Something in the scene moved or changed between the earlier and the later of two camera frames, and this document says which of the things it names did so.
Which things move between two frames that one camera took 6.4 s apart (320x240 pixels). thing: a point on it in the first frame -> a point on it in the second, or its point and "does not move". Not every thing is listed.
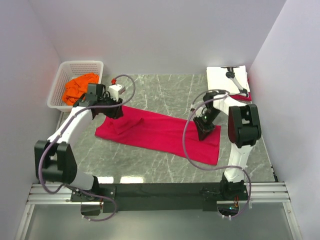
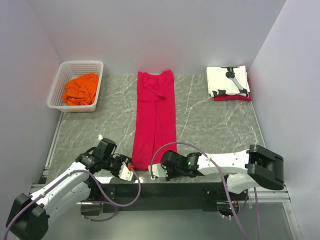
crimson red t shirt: x=172 y=136 -> x=155 y=133
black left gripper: x=117 y=112 -> x=123 y=158
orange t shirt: x=78 y=86 does not move
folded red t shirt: x=241 y=97 does not move
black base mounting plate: x=172 y=197 does not move
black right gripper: x=203 y=130 -> x=170 y=175
